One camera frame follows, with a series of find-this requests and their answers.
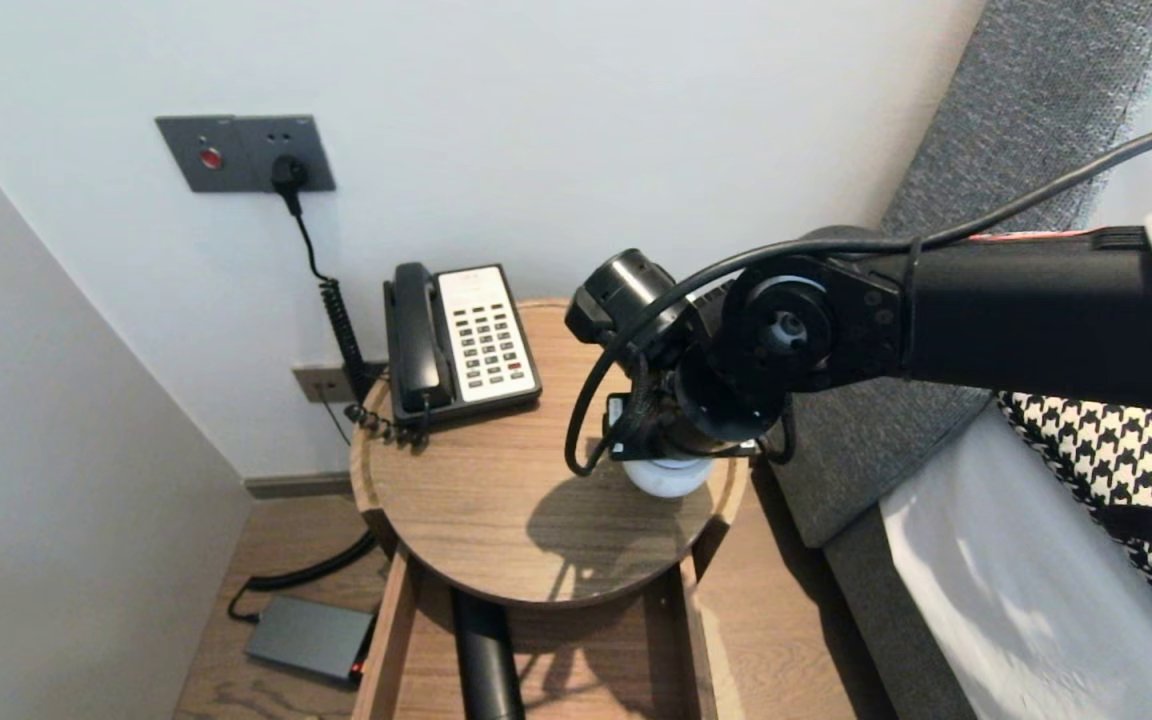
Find round wooden bedside table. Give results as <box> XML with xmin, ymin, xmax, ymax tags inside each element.
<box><xmin>351</xmin><ymin>298</ymin><xmax>749</xmax><ymax>609</ymax></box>

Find dark grey wall socket panel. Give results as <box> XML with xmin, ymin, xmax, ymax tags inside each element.
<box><xmin>157</xmin><ymin>116</ymin><xmax>338</xmax><ymax>195</ymax></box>

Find black telephone base white keypad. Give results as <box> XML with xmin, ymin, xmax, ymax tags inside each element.
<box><xmin>383</xmin><ymin>263</ymin><xmax>543</xmax><ymax>426</ymax></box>

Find black coiled power cable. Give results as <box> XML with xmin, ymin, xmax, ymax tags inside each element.
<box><xmin>228</xmin><ymin>195</ymin><xmax>387</xmax><ymax>626</ymax></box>

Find white bed sheet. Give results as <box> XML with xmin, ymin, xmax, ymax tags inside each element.
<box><xmin>879</xmin><ymin>405</ymin><xmax>1152</xmax><ymax>720</ymax></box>

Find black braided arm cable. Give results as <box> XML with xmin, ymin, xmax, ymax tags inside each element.
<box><xmin>624</xmin><ymin>355</ymin><xmax>659</xmax><ymax>453</ymax></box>

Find beige low wall plate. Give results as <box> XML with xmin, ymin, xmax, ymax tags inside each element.
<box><xmin>293</xmin><ymin>365</ymin><xmax>362</xmax><ymax>407</ymax></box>

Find black smooth arm cable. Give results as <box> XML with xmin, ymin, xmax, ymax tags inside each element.
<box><xmin>564</xmin><ymin>118</ymin><xmax>1152</xmax><ymax>476</ymax></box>

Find black white houndstooth pillow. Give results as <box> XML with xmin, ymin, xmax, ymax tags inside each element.
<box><xmin>996</xmin><ymin>392</ymin><xmax>1152</xmax><ymax>681</ymax></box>

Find curved front wooden drawer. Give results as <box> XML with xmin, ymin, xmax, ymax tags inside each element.
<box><xmin>351</xmin><ymin>545</ymin><xmax>722</xmax><ymax>720</ymax></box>

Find black coiled telephone cord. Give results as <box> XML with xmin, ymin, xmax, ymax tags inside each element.
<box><xmin>344</xmin><ymin>398</ymin><xmax>429</xmax><ymax>449</ymax></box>

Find black telephone handset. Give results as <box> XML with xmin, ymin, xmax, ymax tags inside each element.
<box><xmin>391</xmin><ymin>263</ymin><xmax>453</xmax><ymax>416</ymax></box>

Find grey power adapter box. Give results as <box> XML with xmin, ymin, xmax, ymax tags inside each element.
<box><xmin>243</xmin><ymin>597</ymin><xmax>377</xmax><ymax>685</ymax></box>

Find grey fabric headboard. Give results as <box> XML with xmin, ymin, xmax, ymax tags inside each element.
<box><xmin>774</xmin><ymin>0</ymin><xmax>1152</xmax><ymax>549</ymax></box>

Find grey fabric bed base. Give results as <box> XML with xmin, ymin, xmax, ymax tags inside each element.
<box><xmin>823</xmin><ymin>505</ymin><xmax>967</xmax><ymax>720</ymax></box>

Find white round puck device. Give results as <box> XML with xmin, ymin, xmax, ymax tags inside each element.
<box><xmin>622</xmin><ymin>455</ymin><xmax>715</xmax><ymax>499</ymax></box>

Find black power plug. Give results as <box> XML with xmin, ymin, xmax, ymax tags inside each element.
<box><xmin>271</xmin><ymin>157</ymin><xmax>313</xmax><ymax>218</ymax></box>

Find long black rounded device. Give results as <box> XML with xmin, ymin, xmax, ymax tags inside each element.
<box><xmin>451</xmin><ymin>588</ymin><xmax>525</xmax><ymax>720</ymax></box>

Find thin black telephone wire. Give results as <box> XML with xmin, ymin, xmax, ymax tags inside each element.
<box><xmin>319</xmin><ymin>388</ymin><xmax>353</xmax><ymax>449</ymax></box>

